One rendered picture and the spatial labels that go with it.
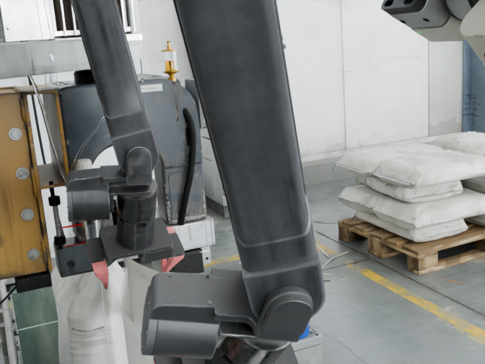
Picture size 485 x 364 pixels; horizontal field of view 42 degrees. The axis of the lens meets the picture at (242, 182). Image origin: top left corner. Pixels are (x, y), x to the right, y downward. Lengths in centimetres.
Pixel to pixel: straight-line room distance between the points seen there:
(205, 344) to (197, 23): 27
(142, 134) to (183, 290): 39
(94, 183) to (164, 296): 41
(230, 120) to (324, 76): 557
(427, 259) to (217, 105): 344
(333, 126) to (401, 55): 100
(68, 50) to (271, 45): 74
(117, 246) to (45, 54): 32
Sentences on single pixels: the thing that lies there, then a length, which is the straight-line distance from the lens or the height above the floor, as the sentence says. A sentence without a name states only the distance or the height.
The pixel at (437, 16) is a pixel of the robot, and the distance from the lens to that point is 94.
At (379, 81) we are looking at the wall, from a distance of 629.
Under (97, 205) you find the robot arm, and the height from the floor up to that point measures 119.
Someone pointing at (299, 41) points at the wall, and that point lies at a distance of 581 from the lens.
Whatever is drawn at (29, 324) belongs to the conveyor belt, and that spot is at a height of 38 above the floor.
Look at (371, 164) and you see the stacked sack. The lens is 394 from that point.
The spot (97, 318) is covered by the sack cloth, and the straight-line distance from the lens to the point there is 147.
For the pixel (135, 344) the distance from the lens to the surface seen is 87.
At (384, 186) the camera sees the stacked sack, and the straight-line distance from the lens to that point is 391.
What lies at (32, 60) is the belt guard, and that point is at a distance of 102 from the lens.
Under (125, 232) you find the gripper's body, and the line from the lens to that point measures 94.
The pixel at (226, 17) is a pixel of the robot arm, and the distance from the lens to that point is 35.
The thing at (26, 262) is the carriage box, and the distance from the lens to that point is 115.
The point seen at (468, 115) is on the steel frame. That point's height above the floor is 43.
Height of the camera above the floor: 140
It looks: 13 degrees down
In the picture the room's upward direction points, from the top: 4 degrees counter-clockwise
